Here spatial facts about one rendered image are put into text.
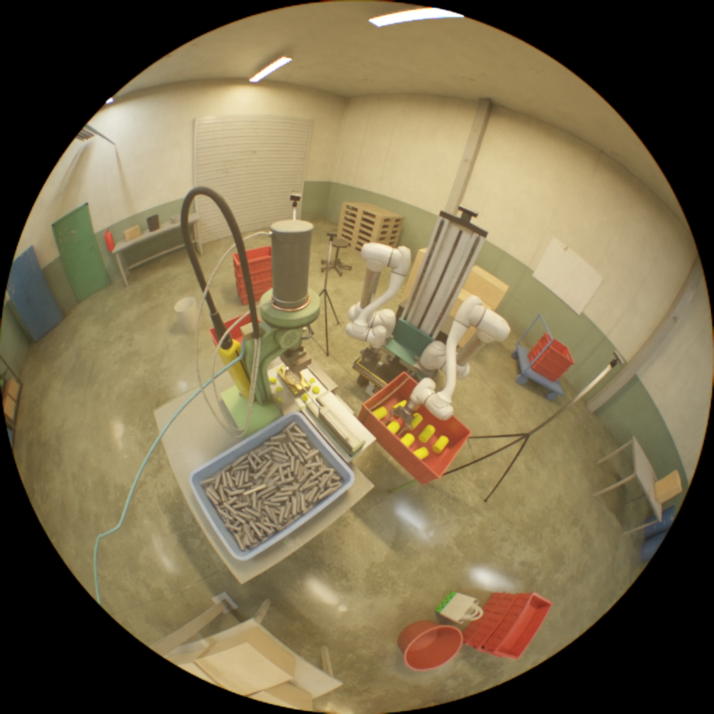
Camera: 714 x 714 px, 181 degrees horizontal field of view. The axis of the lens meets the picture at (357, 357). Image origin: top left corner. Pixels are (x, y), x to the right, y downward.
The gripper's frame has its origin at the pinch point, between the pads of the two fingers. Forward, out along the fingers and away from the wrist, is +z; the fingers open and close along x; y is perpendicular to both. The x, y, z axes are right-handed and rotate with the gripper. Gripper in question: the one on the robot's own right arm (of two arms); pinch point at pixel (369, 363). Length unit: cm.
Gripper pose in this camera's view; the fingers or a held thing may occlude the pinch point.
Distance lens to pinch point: 181.0
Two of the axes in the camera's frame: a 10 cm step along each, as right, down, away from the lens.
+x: -7.7, -5.6, 3.1
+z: -1.8, 6.6, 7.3
